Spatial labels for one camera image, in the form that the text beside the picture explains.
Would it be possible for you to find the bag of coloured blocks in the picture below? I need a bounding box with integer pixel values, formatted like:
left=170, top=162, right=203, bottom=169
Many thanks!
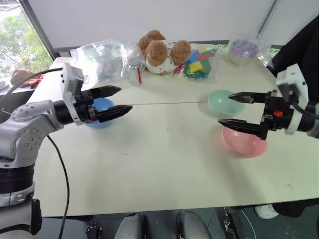
left=173, top=46, right=220, bottom=85

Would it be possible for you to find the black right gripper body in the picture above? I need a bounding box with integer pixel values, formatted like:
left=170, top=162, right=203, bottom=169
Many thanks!
left=260, top=90, right=295, bottom=133

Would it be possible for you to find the clear crumpled plastic bag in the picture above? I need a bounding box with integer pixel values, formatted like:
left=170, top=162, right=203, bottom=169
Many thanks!
left=70, top=38, right=131, bottom=85

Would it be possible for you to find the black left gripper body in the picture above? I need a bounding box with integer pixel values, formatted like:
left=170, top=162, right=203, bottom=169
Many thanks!
left=73, top=89, right=101, bottom=124

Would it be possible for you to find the grey rounded robot leg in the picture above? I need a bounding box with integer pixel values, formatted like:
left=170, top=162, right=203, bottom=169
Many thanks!
left=175, top=210, right=213, bottom=239
left=114, top=212, right=148, bottom=239

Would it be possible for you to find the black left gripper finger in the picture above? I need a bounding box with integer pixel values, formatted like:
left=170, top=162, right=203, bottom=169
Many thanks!
left=90, top=85, right=122, bottom=99
left=95, top=105, right=133, bottom=123

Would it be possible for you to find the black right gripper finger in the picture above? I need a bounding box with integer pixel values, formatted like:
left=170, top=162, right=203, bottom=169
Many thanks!
left=217, top=119, right=269, bottom=142
left=228, top=91, right=269, bottom=105

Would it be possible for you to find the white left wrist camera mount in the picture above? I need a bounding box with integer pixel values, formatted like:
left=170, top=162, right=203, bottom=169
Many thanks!
left=60, top=62, right=89, bottom=126

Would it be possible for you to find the white sneaker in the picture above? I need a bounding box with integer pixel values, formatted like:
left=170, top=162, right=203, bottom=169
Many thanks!
left=254, top=204, right=280, bottom=220

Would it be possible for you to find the brown and white plush toy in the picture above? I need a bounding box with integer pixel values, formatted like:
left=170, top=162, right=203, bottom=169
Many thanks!
left=137, top=29, right=193, bottom=76

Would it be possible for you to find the pink-red plastic bowl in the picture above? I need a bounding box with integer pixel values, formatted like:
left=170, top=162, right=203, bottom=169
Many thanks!
left=221, top=126, right=269, bottom=158

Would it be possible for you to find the green plastic bowl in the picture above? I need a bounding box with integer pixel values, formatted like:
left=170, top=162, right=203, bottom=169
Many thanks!
left=207, top=89, right=246, bottom=119

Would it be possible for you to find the bagged purple and white bowl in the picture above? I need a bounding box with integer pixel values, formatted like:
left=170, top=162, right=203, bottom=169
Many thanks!
left=225, top=32, right=273, bottom=67

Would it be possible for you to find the black floor stand bracket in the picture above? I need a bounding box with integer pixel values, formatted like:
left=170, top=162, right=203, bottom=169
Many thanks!
left=84, top=222, right=104, bottom=239
left=221, top=206, right=250, bottom=239

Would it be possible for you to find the red-brown cloth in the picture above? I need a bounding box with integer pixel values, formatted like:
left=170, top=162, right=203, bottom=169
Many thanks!
left=10, top=69, right=46, bottom=89

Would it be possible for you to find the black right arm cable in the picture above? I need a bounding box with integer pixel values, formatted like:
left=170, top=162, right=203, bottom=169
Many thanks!
left=292, top=102, right=317, bottom=119

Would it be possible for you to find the bagged can with red stripe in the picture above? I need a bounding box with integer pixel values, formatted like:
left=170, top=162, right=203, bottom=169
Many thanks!
left=127, top=58, right=145, bottom=87

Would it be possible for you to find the blue plastic bowl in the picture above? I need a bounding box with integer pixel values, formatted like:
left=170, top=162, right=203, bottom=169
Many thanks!
left=81, top=97, right=116, bottom=129

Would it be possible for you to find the person in black clothes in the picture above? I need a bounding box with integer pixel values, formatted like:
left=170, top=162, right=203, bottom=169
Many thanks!
left=266, top=14, right=319, bottom=81

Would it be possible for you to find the dark window frame post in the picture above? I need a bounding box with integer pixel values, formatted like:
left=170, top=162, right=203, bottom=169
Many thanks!
left=19, top=0, right=61, bottom=61

